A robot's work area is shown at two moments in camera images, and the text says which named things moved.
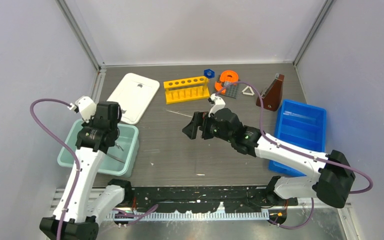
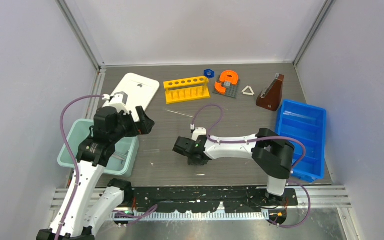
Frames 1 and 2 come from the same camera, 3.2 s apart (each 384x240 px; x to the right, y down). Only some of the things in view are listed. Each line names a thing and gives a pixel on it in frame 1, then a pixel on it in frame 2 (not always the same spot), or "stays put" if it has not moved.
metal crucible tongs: x=119 y=146 to x=120 y=156
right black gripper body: x=217 y=133 to x=191 y=161
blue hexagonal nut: x=209 y=73 stays put
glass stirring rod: x=289 y=113 stays put
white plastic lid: x=134 y=93 stays put
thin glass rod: x=178 y=113 stays put
